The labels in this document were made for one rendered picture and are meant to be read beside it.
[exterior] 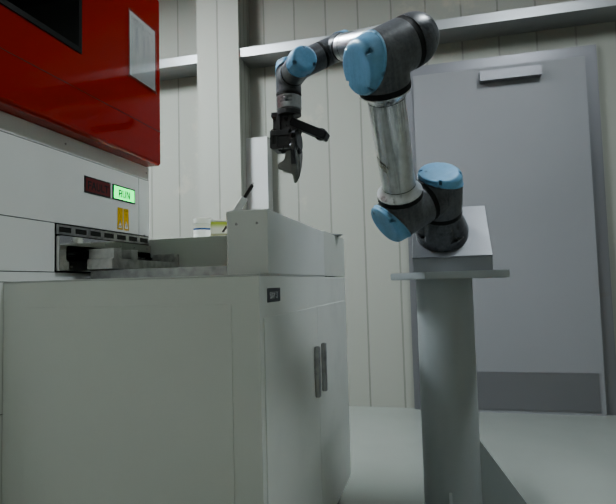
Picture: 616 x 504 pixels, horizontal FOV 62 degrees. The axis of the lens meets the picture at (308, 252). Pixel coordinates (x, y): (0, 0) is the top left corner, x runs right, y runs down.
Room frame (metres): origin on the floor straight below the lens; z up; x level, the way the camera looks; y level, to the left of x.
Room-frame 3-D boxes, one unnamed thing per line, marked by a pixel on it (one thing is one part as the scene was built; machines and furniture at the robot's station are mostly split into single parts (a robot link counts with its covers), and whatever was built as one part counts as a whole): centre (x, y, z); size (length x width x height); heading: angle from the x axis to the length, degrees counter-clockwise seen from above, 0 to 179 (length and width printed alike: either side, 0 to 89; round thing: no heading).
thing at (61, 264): (1.55, 0.60, 0.89); 0.44 x 0.02 x 0.10; 166
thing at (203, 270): (1.38, 0.37, 0.84); 0.50 x 0.02 x 0.03; 76
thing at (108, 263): (1.56, 0.52, 0.87); 0.36 x 0.08 x 0.03; 166
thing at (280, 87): (1.47, 0.04, 1.41); 0.09 x 0.08 x 0.11; 18
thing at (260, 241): (1.35, 0.06, 0.89); 0.55 x 0.09 x 0.14; 166
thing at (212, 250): (1.86, 0.21, 0.89); 0.62 x 0.35 x 0.14; 76
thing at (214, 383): (1.56, 0.28, 0.41); 0.96 x 0.64 x 0.82; 166
